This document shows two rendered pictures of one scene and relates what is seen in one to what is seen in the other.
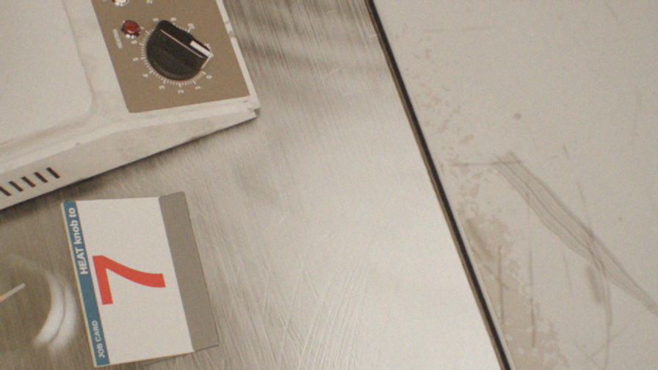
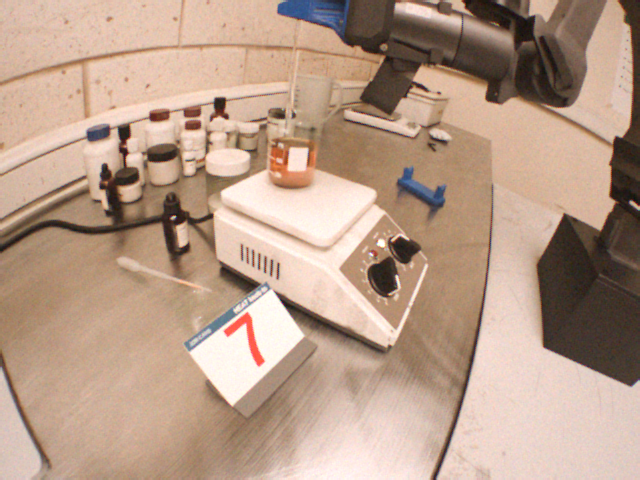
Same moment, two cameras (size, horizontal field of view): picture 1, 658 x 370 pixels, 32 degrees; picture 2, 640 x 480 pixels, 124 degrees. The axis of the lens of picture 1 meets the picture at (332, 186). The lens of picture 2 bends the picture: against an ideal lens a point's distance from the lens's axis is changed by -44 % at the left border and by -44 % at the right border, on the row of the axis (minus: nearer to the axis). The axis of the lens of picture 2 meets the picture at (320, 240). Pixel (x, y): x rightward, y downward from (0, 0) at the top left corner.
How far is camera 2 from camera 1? 0.41 m
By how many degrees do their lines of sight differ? 43
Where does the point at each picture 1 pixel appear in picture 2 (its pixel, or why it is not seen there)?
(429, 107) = (468, 418)
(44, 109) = (306, 224)
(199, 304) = (262, 392)
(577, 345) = not seen: outside the picture
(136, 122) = (336, 278)
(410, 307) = not seen: outside the picture
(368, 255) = (372, 462)
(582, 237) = not seen: outside the picture
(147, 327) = (227, 367)
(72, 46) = (346, 220)
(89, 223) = (264, 301)
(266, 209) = (345, 392)
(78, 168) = (288, 283)
